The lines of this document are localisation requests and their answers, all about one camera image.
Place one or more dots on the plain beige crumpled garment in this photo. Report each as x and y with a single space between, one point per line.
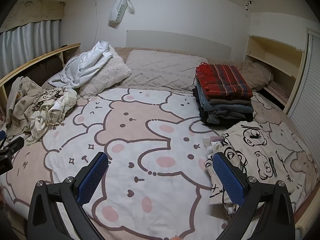
22 97

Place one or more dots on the wooden bedside shelf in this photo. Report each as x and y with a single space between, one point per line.
37 56

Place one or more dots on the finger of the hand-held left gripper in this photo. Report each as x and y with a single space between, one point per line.
16 145

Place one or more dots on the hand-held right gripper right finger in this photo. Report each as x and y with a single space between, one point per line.
228 177

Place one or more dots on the cream bed frame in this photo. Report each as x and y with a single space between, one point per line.
303 220

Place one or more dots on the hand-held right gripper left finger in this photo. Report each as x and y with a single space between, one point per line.
93 177

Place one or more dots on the pink folded sheets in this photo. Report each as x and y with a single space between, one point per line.
280 90

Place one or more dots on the white crumpled garment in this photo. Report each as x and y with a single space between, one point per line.
82 65

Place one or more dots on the beige curtain valance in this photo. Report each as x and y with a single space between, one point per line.
37 11

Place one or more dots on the cream wall shelf unit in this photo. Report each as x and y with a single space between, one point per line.
275 52

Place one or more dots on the cream printed crumpled garment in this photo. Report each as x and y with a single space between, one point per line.
55 105

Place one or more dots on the white pleated curtain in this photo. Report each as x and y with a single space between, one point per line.
25 40

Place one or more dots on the fluffy beige pillow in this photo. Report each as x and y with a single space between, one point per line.
107 77

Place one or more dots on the white louvered door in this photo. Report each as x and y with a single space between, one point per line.
310 80

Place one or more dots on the cream bear print garment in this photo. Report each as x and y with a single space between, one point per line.
250 150

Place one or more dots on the pink bear print blanket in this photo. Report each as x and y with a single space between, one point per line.
150 110

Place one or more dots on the stack of folded clothes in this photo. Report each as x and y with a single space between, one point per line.
225 100

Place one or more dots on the textured beige pillow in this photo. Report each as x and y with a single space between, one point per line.
162 70

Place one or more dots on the white headboard panel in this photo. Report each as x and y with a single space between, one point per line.
175 40

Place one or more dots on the white hanging tissue pouch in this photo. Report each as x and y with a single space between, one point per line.
117 10

